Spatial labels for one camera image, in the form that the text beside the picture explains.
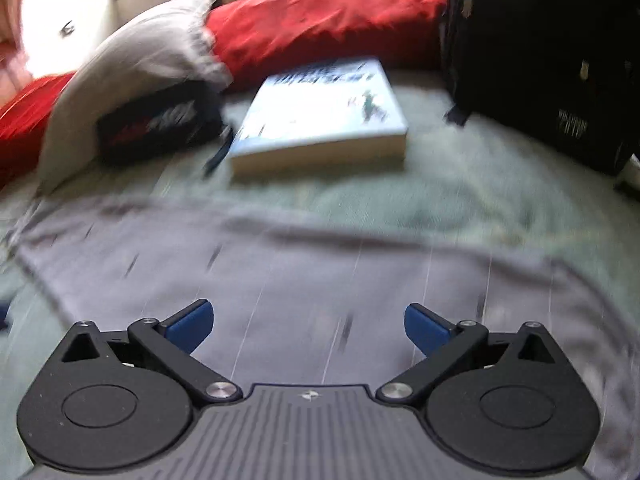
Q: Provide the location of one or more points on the red quilt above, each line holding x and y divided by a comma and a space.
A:
325, 25

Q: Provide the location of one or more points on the blue white book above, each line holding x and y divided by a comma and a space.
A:
320, 110

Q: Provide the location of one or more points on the black backpack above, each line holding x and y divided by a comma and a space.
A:
540, 50

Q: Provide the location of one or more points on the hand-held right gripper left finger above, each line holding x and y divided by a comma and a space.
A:
192, 325

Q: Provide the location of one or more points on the grey green pillow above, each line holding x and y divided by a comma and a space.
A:
140, 50

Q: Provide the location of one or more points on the metal wall hook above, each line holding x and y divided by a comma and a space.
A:
66, 29

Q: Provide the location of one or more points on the grey pants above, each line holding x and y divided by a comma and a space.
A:
300, 270

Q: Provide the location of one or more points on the black pencil case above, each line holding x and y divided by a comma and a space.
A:
160, 120

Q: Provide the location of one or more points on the orange curtain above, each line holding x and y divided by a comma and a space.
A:
10, 0

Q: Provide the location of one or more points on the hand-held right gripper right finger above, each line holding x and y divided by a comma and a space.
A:
425, 327

